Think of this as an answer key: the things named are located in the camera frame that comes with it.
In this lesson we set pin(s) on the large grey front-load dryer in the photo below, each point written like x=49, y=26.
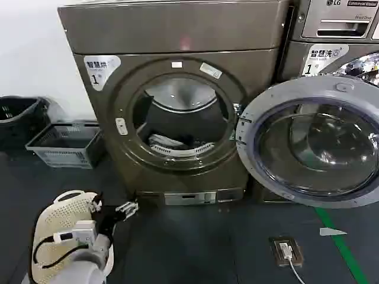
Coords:
x=183, y=35

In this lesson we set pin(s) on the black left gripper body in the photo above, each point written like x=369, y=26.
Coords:
x=109, y=217

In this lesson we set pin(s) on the white perforated laundry basket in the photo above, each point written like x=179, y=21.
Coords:
x=59, y=213

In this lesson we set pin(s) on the round glass dryer door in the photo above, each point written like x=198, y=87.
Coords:
x=314, y=148

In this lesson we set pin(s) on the grey slotted plastic basket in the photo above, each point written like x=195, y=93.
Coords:
x=66, y=154

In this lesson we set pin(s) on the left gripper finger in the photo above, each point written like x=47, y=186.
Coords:
x=96, y=203
x=128, y=208

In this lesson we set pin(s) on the dark cloth in drum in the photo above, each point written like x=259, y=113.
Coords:
x=188, y=139

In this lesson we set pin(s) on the green floor tape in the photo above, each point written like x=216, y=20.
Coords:
x=343, y=245

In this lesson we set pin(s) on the grey stacked machine with drawer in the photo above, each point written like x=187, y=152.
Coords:
x=334, y=17

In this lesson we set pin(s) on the black plastic bin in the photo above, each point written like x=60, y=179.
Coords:
x=20, y=118

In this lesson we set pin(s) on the white cloth in drum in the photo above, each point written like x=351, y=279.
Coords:
x=165, y=143

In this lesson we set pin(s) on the white power plug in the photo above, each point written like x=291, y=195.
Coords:
x=285, y=250

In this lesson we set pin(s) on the grey washer with round door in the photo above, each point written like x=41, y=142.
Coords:
x=291, y=59

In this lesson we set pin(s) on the brown floor socket box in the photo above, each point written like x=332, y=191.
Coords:
x=296, y=254

